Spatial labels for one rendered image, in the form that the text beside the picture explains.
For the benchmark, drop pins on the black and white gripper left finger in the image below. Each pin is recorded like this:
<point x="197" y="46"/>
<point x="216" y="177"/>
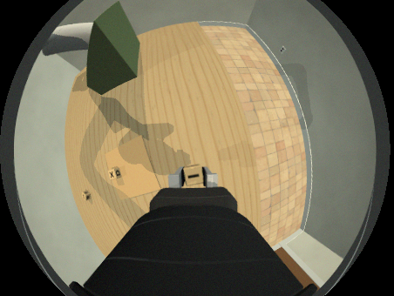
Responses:
<point x="176" y="180"/>

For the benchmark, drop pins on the tan flat mat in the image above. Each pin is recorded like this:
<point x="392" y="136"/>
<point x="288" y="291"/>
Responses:
<point x="137" y="174"/>

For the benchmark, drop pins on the tan letter block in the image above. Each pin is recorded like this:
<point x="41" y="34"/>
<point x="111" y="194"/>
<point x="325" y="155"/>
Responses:
<point x="114" y="173"/>
<point x="193" y="174"/>
<point x="85" y="195"/>

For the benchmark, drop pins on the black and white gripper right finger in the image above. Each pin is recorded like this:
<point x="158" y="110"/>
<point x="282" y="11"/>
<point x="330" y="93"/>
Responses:
<point x="212" y="178"/>

